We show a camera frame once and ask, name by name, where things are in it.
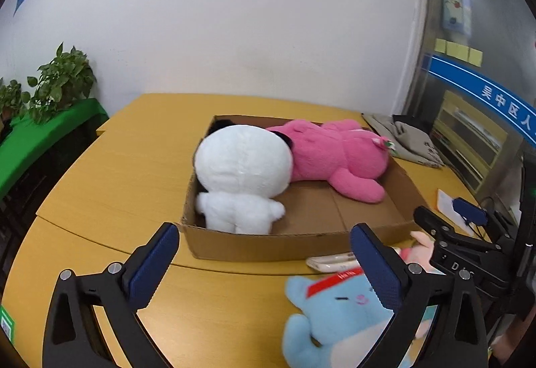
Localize pink and teal plush toy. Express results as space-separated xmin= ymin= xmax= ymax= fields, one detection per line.
xmin=394 ymin=231 xmax=443 ymax=339

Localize blue plush toy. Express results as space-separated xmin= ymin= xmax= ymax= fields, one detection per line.
xmin=282 ymin=267 xmax=393 ymax=367

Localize pink bear plush toy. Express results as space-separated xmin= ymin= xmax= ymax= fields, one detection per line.
xmin=269 ymin=120 xmax=395 ymax=204

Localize clear white phone case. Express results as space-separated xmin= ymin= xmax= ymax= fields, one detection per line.
xmin=305 ymin=253 xmax=360 ymax=274

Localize white plush toy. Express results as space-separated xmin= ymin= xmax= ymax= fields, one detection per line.
xmin=194 ymin=120 xmax=293 ymax=236

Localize white paper packet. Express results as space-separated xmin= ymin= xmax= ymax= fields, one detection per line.
xmin=436 ymin=189 xmax=487 ymax=236

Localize yellow metal rack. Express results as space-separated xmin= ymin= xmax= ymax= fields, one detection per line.
xmin=430 ymin=90 xmax=522 ymax=200

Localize grey cloth bag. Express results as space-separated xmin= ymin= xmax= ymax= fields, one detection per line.
xmin=361 ymin=113 xmax=444 ymax=168

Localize yellow sticky notes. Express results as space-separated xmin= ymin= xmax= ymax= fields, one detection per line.
xmin=434 ymin=38 xmax=483 ymax=68

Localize green covered side table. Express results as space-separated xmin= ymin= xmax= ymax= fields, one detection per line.
xmin=0 ymin=99 xmax=108 ymax=199

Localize brown cardboard box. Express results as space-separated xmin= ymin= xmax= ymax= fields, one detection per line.
xmin=182 ymin=116 xmax=424 ymax=262

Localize cartoon poster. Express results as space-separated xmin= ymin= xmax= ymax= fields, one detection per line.
xmin=443 ymin=0 xmax=471 ymax=37

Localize green potted plant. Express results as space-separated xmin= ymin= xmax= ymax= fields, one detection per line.
xmin=25 ymin=43 xmax=96 ymax=123

